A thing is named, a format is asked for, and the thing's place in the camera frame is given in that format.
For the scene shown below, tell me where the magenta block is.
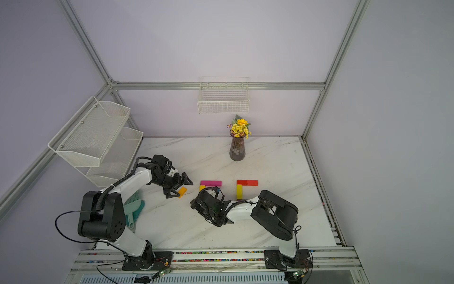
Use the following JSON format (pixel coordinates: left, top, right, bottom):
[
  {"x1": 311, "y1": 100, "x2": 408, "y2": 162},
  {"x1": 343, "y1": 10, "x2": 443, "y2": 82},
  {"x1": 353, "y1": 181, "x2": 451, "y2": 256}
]
[
  {"x1": 201, "y1": 181, "x2": 212, "y2": 187},
  {"x1": 210, "y1": 181, "x2": 222, "y2": 187}
]

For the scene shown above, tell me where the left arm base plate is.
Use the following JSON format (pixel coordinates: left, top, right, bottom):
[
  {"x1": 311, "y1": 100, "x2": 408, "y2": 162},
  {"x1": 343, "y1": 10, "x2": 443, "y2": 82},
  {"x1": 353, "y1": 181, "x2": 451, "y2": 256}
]
[{"x1": 122, "y1": 251, "x2": 174, "y2": 271}]

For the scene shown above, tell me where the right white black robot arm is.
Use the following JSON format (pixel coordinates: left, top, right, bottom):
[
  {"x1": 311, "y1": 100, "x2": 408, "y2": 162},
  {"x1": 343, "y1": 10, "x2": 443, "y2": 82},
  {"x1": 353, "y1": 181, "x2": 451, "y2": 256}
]
[{"x1": 190, "y1": 186, "x2": 301, "y2": 271}]

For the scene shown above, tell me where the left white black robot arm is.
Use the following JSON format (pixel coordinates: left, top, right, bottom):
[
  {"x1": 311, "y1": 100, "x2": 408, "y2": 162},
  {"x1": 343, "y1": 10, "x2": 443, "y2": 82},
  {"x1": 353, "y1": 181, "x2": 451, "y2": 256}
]
[{"x1": 78, "y1": 155, "x2": 193, "y2": 257}]

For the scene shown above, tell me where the dark red block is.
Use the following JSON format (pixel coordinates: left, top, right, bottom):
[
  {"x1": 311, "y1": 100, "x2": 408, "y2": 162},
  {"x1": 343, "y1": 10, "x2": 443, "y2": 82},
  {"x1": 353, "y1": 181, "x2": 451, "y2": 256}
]
[{"x1": 236, "y1": 180, "x2": 248, "y2": 186}]

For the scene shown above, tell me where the orange block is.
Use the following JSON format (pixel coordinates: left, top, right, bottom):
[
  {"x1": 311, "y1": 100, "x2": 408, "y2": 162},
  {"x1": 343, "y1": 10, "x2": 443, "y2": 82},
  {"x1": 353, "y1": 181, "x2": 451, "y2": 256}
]
[{"x1": 178, "y1": 187, "x2": 188, "y2": 198}]

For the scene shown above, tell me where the dark glass vase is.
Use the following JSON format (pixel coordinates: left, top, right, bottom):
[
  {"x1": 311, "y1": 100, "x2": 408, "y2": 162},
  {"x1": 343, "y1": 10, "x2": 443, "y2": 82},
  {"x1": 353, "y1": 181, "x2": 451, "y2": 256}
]
[{"x1": 229, "y1": 133, "x2": 246, "y2": 162}]

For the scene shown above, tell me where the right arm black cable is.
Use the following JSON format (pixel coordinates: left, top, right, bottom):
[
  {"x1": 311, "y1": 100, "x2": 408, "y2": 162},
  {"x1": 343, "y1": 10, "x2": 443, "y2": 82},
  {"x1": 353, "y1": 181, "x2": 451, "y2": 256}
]
[{"x1": 198, "y1": 187, "x2": 314, "y2": 284}]

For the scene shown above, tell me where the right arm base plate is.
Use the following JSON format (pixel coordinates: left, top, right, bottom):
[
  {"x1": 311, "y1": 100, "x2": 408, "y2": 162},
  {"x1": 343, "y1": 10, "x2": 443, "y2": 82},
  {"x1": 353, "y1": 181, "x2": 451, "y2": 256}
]
[{"x1": 264, "y1": 249, "x2": 313, "y2": 271}]

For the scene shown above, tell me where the white mesh shelf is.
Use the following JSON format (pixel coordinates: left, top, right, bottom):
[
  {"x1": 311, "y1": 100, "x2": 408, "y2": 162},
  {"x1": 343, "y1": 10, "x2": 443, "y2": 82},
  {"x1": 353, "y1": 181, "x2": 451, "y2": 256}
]
[
  {"x1": 48, "y1": 97, "x2": 130, "y2": 168},
  {"x1": 86, "y1": 127, "x2": 143, "y2": 188}
]

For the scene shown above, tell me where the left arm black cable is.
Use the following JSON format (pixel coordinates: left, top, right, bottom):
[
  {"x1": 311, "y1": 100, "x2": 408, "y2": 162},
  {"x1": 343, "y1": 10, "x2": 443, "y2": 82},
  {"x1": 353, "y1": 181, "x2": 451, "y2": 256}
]
[{"x1": 54, "y1": 155, "x2": 153, "y2": 284}]

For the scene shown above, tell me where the yellow flower bouquet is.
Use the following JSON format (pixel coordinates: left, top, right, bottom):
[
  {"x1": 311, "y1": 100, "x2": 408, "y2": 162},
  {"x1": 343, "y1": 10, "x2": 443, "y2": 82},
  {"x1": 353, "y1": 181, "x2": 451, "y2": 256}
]
[{"x1": 227, "y1": 115, "x2": 251, "y2": 139}]

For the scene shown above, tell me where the lower white mesh shelf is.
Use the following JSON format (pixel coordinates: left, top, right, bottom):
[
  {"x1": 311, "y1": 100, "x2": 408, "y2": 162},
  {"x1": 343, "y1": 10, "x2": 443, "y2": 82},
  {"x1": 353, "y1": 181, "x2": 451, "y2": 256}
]
[{"x1": 86, "y1": 127, "x2": 143, "y2": 188}]

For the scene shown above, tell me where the lime yellow long block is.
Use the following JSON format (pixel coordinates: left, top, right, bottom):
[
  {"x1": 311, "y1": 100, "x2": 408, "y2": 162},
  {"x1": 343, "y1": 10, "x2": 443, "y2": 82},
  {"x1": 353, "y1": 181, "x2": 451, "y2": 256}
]
[{"x1": 236, "y1": 184, "x2": 243, "y2": 201}]

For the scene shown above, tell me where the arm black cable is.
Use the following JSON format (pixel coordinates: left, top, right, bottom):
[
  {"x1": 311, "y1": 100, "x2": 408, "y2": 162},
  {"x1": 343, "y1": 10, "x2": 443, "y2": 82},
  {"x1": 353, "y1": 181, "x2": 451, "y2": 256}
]
[
  {"x1": 54, "y1": 155, "x2": 153, "y2": 284},
  {"x1": 198, "y1": 187, "x2": 314, "y2": 284}
]

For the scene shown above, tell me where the upper white mesh shelf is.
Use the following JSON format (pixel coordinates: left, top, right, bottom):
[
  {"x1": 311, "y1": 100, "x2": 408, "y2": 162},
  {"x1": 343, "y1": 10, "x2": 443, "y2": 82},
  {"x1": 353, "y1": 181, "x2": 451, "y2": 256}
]
[{"x1": 48, "y1": 97, "x2": 130, "y2": 168}]

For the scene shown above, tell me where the light red block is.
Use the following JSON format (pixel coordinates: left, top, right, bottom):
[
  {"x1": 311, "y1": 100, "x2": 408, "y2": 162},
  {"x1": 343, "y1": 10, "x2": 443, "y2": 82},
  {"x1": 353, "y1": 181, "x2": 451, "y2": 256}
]
[{"x1": 247, "y1": 180, "x2": 258, "y2": 186}]

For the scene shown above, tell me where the aluminium front rail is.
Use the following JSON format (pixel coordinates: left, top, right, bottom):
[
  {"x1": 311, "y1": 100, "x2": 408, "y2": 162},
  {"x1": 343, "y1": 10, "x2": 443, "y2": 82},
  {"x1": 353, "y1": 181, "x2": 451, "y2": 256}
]
[{"x1": 69, "y1": 247, "x2": 364, "y2": 275}]

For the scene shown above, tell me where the white wire wall basket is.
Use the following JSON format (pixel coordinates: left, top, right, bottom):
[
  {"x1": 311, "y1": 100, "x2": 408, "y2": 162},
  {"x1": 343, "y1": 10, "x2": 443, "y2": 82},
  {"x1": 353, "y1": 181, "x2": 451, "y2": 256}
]
[{"x1": 197, "y1": 76, "x2": 250, "y2": 114}]

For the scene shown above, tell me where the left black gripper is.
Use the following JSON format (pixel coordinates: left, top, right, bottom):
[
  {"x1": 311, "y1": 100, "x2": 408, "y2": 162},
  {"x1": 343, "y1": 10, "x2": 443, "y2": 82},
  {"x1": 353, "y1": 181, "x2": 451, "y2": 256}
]
[{"x1": 153, "y1": 172, "x2": 193, "y2": 200}]

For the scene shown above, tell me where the green dustpan brush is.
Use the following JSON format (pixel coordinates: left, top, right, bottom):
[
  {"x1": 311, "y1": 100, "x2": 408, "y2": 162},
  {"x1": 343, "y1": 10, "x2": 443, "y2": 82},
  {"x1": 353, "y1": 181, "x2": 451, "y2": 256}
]
[{"x1": 124, "y1": 191, "x2": 145, "y2": 230}]

